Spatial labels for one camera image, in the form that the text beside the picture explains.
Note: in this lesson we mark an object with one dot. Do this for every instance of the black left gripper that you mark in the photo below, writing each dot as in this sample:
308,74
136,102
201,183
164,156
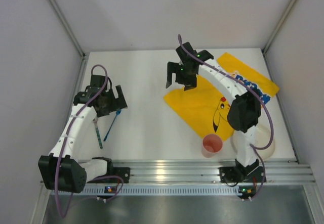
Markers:
116,100

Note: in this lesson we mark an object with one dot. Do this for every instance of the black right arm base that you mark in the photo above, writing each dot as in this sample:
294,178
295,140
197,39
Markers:
242,174

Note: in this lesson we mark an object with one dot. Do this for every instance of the yellow Pikachu cloth placemat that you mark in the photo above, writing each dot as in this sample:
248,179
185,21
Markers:
205,109

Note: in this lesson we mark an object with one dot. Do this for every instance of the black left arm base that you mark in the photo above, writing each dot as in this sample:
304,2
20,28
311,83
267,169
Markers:
122,172

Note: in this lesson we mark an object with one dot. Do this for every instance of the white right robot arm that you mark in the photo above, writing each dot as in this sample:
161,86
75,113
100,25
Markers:
245,108

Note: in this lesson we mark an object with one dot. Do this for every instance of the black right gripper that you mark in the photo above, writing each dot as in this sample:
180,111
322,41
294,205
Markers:
177,70

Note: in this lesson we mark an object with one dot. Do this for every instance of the pink plastic cup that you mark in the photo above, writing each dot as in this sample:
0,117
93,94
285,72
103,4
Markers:
211,145

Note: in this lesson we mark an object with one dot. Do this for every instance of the aluminium mounting rail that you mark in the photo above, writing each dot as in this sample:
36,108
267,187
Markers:
177,171

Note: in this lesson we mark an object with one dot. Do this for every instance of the slotted grey cable duct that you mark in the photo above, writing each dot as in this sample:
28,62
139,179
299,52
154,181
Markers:
155,190

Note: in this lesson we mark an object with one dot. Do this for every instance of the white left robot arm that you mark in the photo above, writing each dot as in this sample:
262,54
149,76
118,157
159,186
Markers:
120,116

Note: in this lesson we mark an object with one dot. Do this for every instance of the white bear plate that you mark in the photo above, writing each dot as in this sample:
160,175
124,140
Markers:
262,136

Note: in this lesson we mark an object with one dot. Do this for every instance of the green handled metal spoon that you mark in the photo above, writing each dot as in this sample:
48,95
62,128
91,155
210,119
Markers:
95,121

